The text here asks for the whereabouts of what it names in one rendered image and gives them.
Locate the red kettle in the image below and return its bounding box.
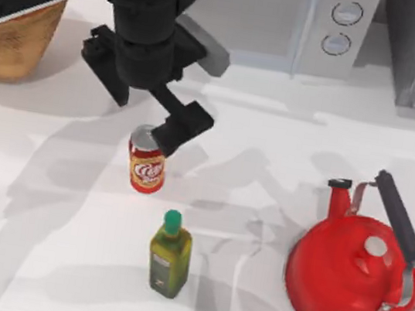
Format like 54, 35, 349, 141
279, 157, 415, 311

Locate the green bottle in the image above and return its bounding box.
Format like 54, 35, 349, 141
141, 207, 199, 302

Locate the pale microwave oven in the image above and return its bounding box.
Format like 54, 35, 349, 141
183, 0, 381, 94

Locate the woven wooden basket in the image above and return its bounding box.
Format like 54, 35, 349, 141
0, 0, 69, 92

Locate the red and white can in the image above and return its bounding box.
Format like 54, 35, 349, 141
121, 121, 174, 197

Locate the round microwave knob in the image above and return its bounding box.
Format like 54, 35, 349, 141
329, 0, 367, 29
319, 28, 355, 60

